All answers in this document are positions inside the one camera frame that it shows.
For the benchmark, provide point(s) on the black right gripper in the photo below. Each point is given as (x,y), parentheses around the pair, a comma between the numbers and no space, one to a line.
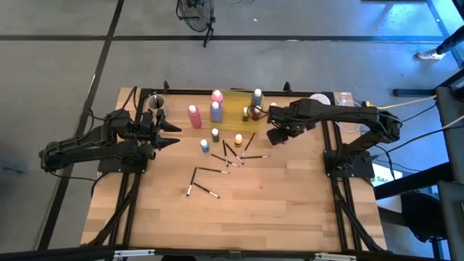
(286,119)

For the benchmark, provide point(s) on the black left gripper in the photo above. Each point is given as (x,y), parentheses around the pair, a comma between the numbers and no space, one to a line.
(150,130)

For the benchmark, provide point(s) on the small red paint bottle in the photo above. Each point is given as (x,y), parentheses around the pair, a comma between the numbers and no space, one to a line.
(256,113)

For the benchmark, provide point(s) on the large grey paint bottle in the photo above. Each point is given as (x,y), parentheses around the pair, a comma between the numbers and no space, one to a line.
(256,99)

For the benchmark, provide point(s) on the large purple paint bottle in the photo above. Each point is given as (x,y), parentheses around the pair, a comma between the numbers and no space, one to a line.
(216,113)

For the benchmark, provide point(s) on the large light pink paint bottle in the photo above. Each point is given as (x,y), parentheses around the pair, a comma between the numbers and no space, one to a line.
(217,97)

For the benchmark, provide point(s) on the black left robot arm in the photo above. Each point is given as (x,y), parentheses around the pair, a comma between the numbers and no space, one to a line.
(90,148)

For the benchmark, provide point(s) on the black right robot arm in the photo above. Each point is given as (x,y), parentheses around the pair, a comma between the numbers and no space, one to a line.
(344,112)

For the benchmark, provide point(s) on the small yellow paint bottle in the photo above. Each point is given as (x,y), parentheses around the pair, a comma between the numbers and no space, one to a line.
(273,105)
(238,141)

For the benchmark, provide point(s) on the large coral red paint bottle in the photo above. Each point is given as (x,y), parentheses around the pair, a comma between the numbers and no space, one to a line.
(194,117)

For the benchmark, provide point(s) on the small blue paint bottle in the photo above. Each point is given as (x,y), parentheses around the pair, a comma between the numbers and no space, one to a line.
(204,146)

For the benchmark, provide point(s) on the small green paint bottle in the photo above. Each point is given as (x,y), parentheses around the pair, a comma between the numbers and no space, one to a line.
(215,136)

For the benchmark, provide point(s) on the grey plastic cup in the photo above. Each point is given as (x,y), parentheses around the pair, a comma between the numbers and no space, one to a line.
(151,105)

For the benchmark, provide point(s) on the yellow translucent plastic bin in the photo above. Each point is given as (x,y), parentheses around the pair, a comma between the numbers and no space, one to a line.
(233,112)

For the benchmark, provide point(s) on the white labelled box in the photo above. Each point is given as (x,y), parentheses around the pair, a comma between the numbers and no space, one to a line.
(386,177)

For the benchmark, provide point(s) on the black floor fan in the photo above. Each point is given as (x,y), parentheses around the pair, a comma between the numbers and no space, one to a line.
(195,14)

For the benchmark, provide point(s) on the black crossbar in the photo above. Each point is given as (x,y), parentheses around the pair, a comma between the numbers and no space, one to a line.
(235,254)

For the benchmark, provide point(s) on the person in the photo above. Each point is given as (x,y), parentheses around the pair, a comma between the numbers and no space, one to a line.
(429,54)

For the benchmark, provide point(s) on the dark grey side desk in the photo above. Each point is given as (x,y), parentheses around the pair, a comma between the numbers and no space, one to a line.
(449,108)

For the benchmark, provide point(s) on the black office chair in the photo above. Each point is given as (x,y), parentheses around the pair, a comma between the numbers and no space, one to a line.
(422,214)

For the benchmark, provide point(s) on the black frame clamp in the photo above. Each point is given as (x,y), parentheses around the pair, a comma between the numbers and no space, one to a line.
(166,86)
(287,87)

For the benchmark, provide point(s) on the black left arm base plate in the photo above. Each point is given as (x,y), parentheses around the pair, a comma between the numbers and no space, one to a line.
(123,168)

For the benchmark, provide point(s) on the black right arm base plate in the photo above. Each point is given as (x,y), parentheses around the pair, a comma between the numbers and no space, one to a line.
(357,172)

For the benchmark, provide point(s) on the silver metal bracket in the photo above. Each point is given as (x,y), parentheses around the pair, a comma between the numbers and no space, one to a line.
(335,257)
(134,253)

